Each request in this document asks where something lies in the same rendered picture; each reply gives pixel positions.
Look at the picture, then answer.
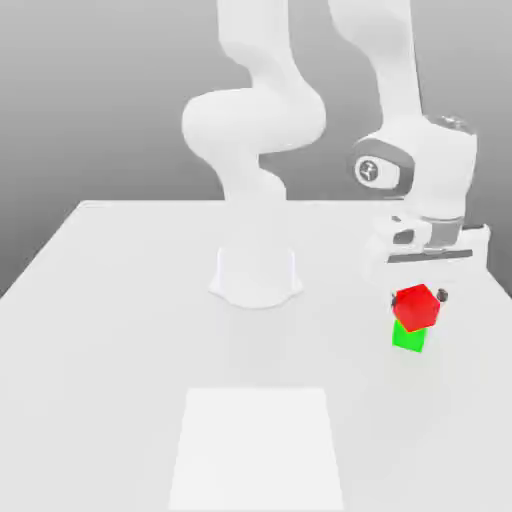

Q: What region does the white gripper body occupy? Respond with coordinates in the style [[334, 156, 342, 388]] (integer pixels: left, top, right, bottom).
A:
[[370, 224, 492, 287]]

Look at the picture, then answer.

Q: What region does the small red cube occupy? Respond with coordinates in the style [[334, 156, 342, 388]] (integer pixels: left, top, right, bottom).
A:
[[391, 282, 442, 334]]

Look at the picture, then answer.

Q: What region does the small green cube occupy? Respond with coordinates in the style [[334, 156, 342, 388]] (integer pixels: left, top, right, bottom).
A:
[[391, 318, 427, 354]]

